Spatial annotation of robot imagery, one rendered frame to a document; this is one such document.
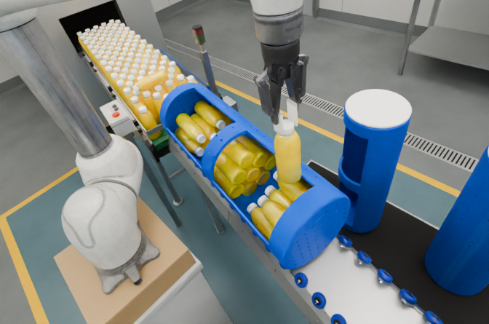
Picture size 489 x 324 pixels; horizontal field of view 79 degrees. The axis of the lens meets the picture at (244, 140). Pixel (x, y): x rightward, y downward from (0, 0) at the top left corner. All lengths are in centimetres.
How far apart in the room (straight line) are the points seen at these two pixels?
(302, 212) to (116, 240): 50
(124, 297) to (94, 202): 30
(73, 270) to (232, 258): 125
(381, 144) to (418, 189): 114
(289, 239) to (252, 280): 126
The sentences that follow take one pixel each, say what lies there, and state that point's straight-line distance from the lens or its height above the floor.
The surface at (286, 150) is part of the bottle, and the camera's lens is 75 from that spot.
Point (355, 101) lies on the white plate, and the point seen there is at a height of 104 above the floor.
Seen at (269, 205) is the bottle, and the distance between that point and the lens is 98.
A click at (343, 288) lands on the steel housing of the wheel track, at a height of 93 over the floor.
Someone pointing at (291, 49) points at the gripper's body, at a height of 167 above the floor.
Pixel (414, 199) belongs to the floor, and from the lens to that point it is 248.
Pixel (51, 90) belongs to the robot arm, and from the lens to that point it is 85.
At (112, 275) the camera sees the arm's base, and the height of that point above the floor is 113.
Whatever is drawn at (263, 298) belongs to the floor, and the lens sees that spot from 205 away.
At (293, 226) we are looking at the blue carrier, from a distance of 84.
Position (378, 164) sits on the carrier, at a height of 80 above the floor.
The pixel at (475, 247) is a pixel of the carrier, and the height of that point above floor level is 61.
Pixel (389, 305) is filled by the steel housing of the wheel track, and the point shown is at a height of 93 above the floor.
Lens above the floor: 194
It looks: 43 degrees down
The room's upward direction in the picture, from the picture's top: 12 degrees counter-clockwise
